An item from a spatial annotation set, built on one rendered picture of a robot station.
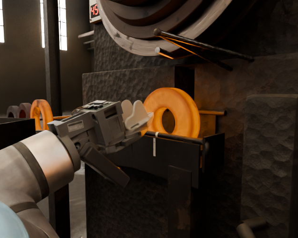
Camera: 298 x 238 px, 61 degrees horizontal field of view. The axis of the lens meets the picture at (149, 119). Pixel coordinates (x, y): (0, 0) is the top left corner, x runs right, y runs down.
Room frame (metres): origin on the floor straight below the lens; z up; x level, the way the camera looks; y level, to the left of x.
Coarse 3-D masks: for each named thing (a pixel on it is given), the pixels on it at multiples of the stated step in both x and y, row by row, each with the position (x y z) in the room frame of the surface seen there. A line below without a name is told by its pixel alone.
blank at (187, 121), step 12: (156, 96) 0.57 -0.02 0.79; (168, 96) 0.55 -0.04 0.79; (180, 96) 0.53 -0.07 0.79; (156, 108) 0.57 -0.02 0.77; (168, 108) 0.55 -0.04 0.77; (180, 108) 0.53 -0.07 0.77; (192, 108) 0.52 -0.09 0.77; (156, 120) 0.59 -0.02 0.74; (180, 120) 0.53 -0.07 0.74; (192, 120) 0.51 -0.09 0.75; (180, 132) 0.53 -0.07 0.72; (192, 132) 0.51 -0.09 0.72
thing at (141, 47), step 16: (96, 0) 0.70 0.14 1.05; (224, 0) 0.43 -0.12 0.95; (240, 0) 0.45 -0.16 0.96; (208, 16) 0.46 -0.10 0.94; (224, 16) 0.47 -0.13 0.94; (112, 32) 0.65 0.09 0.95; (176, 32) 0.50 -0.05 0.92; (192, 32) 0.48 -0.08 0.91; (208, 32) 0.49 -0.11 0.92; (128, 48) 0.61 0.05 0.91; (144, 48) 0.57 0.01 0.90; (176, 48) 0.50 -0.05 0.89
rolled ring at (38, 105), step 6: (36, 102) 1.07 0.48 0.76; (42, 102) 1.04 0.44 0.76; (36, 108) 1.09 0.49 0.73; (42, 108) 1.02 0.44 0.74; (48, 108) 1.03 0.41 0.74; (30, 114) 1.13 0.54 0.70; (36, 114) 1.12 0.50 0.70; (42, 114) 1.02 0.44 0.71; (48, 114) 1.02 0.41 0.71; (36, 120) 1.12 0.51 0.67; (48, 120) 1.01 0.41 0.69; (36, 126) 1.11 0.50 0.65
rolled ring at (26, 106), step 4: (20, 104) 1.21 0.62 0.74; (24, 104) 1.18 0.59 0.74; (28, 104) 1.19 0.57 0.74; (20, 108) 1.22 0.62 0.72; (24, 108) 1.17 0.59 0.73; (28, 108) 1.16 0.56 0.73; (20, 112) 1.23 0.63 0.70; (24, 112) 1.24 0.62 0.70; (28, 112) 1.15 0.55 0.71; (20, 116) 1.24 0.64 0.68; (24, 116) 1.26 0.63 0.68; (28, 116) 1.14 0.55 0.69
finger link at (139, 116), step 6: (138, 102) 0.48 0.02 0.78; (138, 108) 0.48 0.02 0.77; (144, 108) 0.49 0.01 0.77; (132, 114) 0.47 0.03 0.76; (138, 114) 0.48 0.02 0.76; (144, 114) 0.49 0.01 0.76; (150, 114) 0.52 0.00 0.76; (126, 120) 0.46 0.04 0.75; (132, 120) 0.47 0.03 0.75; (138, 120) 0.48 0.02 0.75; (144, 120) 0.49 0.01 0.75; (150, 120) 0.50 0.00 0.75; (126, 126) 0.45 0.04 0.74; (132, 126) 0.47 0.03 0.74; (138, 126) 0.47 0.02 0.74
